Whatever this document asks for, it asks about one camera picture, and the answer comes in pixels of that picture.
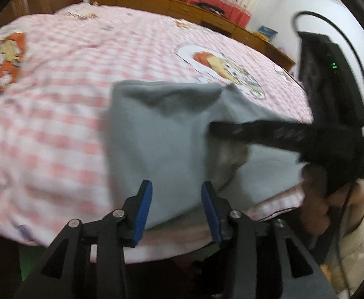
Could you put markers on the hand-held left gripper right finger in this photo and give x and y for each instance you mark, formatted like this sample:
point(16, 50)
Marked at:
point(211, 213)

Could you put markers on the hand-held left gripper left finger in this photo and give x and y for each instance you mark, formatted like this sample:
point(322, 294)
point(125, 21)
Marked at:
point(142, 211)

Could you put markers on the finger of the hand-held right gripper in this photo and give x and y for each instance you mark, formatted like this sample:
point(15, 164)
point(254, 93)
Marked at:
point(263, 132)

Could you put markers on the grey pants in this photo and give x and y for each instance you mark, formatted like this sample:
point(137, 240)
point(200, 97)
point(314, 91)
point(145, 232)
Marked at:
point(157, 149)

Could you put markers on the person's right forearm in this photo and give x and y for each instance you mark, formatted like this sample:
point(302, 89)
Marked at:
point(361, 243)

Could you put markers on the person's right hand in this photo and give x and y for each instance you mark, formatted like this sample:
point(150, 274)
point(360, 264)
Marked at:
point(317, 202)

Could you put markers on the blue book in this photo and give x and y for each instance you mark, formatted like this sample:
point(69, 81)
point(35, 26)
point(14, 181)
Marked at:
point(267, 31)

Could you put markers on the dark folded clothes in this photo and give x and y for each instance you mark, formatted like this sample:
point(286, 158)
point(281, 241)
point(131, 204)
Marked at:
point(211, 7)

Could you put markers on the pink checked cartoon blanket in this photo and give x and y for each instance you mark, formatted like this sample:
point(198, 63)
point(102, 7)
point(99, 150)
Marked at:
point(60, 99)

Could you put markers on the long wooden cabinet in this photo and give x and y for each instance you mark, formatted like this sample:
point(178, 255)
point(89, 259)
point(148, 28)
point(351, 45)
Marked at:
point(182, 9)

